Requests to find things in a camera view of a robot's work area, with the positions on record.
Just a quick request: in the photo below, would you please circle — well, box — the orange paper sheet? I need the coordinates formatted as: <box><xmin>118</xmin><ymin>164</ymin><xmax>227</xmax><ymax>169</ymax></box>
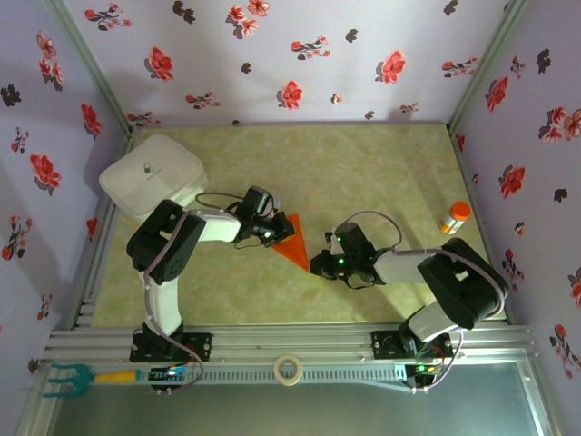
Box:
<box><xmin>271</xmin><ymin>212</ymin><xmax>310</xmax><ymax>273</ymax></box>

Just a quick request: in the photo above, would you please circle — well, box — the grey metal sheet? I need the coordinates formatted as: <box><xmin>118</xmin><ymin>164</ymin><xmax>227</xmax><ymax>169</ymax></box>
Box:
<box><xmin>43</xmin><ymin>383</ymin><xmax>553</xmax><ymax>436</ymax></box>

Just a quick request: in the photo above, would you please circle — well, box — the small bottle with orange cap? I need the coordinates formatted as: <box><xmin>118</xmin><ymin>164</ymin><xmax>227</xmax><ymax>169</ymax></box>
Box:
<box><xmin>438</xmin><ymin>201</ymin><xmax>472</xmax><ymax>235</ymax></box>

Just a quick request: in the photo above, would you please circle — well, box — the white tape roll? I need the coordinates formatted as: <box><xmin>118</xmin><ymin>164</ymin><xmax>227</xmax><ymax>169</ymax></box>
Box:
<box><xmin>273</xmin><ymin>354</ymin><xmax>304</xmax><ymax>387</ymax></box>

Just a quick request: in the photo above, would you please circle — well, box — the white plastic lidded box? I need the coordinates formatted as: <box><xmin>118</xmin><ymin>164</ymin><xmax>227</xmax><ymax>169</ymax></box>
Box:
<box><xmin>98</xmin><ymin>134</ymin><xmax>210</xmax><ymax>223</ymax></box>

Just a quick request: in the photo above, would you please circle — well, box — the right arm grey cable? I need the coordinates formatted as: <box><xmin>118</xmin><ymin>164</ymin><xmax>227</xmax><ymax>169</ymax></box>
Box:
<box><xmin>335</xmin><ymin>210</ymin><xmax>509</xmax><ymax>394</ymax></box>

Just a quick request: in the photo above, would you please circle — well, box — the aluminium mounting rail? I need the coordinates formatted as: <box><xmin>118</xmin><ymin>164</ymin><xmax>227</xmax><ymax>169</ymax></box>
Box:
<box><xmin>44</xmin><ymin>324</ymin><xmax>541</xmax><ymax>364</ymax></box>

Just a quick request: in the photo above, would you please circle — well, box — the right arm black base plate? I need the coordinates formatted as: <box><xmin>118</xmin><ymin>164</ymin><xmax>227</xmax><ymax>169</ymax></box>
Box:
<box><xmin>370</xmin><ymin>330</ymin><xmax>454</xmax><ymax>360</ymax></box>

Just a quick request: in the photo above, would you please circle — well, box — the grey slotted cable duct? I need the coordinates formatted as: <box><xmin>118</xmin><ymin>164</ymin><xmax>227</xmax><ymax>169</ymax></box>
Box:
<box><xmin>135</xmin><ymin>366</ymin><xmax>408</xmax><ymax>385</ymax></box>

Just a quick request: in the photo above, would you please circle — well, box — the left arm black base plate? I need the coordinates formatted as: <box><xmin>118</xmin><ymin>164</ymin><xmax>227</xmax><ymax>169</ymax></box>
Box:
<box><xmin>130</xmin><ymin>332</ymin><xmax>214</xmax><ymax>363</ymax></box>

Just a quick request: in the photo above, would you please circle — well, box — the aluminium corner post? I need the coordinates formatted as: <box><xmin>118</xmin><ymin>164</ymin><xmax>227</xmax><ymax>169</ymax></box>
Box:
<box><xmin>447</xmin><ymin>0</ymin><xmax>535</xmax><ymax>137</ymax></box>
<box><xmin>43</xmin><ymin>0</ymin><xmax>140</xmax><ymax>137</ymax></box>

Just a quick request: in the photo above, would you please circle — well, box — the teal rake with yellow handle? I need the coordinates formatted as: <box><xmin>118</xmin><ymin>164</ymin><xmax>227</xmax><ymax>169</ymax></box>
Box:
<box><xmin>43</xmin><ymin>362</ymin><xmax>140</xmax><ymax>400</ymax></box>

